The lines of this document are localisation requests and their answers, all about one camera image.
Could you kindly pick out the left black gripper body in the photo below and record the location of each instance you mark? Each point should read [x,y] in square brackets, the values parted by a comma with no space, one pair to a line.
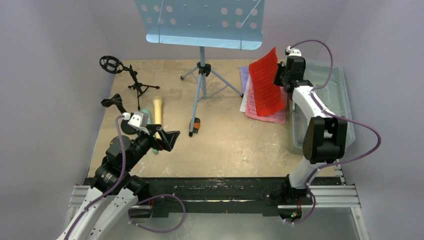
[148,141]

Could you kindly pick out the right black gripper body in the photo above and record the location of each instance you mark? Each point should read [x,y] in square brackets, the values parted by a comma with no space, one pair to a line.
[281,75]

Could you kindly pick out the green microphone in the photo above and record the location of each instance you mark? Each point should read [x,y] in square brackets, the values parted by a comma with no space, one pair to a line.
[149,121]

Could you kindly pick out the bright red sheet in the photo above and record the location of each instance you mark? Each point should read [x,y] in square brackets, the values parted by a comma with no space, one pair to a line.
[268,97]

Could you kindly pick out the beige microphone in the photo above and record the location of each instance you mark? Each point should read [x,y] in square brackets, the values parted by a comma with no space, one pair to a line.
[157,107]

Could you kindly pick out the red sheet music page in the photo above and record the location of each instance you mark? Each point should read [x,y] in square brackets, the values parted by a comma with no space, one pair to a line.
[277,118]

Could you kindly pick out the purple sheet music page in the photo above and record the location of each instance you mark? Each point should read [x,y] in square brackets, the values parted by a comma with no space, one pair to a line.
[244,75]

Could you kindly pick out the white sheet music page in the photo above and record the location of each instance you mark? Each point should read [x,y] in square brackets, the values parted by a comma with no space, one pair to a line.
[243,104]

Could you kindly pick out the black round-base mic stand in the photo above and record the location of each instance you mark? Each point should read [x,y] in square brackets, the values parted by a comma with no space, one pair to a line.
[116,100]

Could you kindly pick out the blue music stand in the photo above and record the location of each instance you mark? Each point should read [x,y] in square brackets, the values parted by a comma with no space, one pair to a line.
[225,24]

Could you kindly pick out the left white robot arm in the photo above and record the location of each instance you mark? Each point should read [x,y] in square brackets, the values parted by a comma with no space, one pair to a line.
[113,190]

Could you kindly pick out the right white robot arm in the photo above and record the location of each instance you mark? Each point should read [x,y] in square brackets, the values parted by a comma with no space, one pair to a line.
[325,137]

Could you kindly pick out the orange hex key set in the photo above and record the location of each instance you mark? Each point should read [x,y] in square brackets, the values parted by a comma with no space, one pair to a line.
[196,126]

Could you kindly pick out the clear plastic storage box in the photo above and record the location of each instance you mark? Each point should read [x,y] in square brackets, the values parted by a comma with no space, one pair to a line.
[334,96]

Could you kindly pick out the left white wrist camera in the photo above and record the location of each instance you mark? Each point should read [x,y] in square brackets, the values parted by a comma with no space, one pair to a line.
[133,123]

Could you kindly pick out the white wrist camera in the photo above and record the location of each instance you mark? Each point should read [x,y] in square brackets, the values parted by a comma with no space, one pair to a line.
[133,123]
[291,51]

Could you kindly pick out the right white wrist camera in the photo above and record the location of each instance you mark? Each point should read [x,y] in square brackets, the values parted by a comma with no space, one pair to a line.
[291,51]

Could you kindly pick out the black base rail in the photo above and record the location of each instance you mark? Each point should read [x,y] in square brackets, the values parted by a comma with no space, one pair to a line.
[241,195]

